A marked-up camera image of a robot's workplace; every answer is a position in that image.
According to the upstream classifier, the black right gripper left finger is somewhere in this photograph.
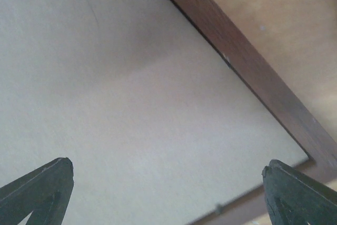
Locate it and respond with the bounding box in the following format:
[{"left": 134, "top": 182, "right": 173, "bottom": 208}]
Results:
[{"left": 1, "top": 158, "right": 74, "bottom": 224}]

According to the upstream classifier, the brown wooden picture frame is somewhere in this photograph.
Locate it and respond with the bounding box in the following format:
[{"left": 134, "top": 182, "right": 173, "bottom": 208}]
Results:
[{"left": 144, "top": 0, "right": 337, "bottom": 225}]

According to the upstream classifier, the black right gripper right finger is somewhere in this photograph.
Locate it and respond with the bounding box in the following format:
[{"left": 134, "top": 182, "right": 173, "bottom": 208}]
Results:
[{"left": 262, "top": 160, "right": 336, "bottom": 224}]

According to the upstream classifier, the brown frame backing board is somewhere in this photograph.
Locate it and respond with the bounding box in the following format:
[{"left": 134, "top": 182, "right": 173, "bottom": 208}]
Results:
[{"left": 1, "top": 0, "right": 307, "bottom": 224}]

